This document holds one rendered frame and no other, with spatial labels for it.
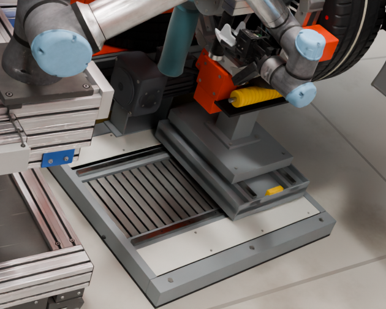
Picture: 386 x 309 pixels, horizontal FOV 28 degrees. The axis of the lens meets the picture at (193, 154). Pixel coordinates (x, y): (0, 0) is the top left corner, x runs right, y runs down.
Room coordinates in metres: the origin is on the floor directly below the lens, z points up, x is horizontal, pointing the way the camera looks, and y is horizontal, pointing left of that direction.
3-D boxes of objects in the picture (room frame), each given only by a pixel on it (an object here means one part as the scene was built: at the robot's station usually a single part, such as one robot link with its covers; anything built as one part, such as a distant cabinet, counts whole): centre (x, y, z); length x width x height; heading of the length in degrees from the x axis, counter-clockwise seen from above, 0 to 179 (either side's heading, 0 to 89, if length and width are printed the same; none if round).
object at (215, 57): (1.96, 0.03, 0.83); 0.04 x 0.04 x 0.16
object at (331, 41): (2.05, -0.24, 0.85); 0.09 x 0.08 x 0.07; 48
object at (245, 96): (2.25, -0.16, 0.51); 0.29 x 0.06 x 0.06; 138
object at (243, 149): (2.38, -0.11, 0.32); 0.40 x 0.30 x 0.28; 48
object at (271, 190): (2.35, -0.14, 0.13); 0.50 x 0.36 x 0.10; 48
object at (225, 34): (1.92, 0.02, 0.85); 0.09 x 0.03 x 0.06; 57
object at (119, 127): (2.45, 0.18, 0.26); 0.42 x 0.18 x 0.35; 138
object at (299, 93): (1.76, -0.19, 0.86); 0.11 x 0.08 x 0.09; 48
